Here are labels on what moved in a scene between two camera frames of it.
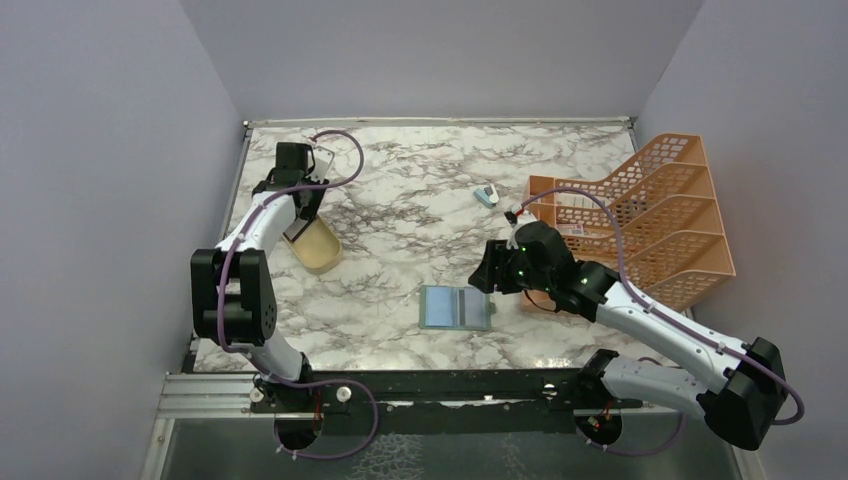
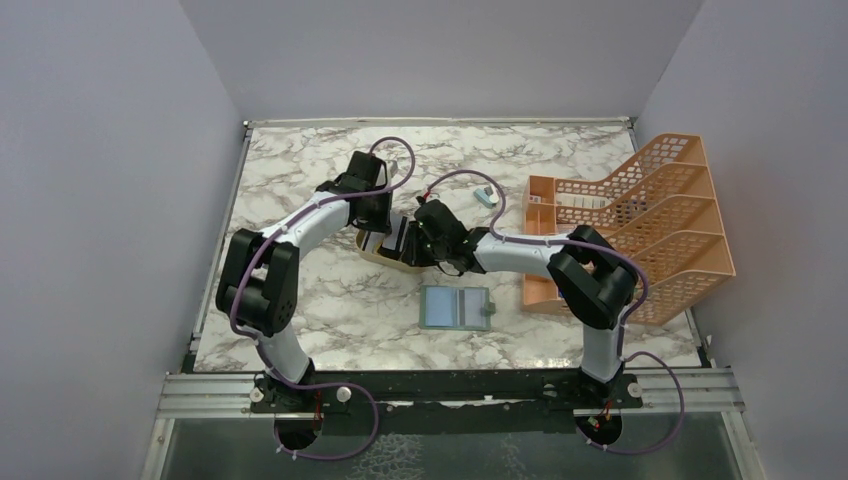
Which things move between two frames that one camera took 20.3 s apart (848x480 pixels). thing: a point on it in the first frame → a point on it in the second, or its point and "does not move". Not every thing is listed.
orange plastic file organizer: x=674 y=238 does not move
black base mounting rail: x=440 y=402 does not move
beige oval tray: x=318 y=247 → x=383 y=259
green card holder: x=454 y=307 does not move
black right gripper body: x=518 y=276 → x=423 y=252
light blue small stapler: x=487 y=197 does not move
